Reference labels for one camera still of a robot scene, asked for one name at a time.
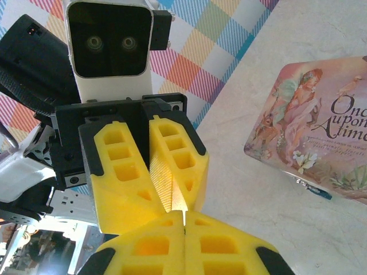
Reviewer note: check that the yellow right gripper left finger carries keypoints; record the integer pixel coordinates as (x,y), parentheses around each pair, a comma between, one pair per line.
(123,255)

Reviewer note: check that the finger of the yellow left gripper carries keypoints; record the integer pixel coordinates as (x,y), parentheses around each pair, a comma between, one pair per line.
(114,194)
(183,149)

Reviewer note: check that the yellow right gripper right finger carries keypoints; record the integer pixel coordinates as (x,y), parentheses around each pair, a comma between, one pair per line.
(246,257)

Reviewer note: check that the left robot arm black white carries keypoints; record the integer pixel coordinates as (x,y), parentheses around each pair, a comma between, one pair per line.
(20,177)

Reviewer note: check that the silver metal box hasp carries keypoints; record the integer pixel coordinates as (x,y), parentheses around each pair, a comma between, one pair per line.
(302,182)

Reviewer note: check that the fairy print keepsake box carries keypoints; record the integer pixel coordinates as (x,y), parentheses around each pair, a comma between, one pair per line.
(315,120)

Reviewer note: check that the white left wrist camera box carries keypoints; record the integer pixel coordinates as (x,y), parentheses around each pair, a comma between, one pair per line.
(110,43)

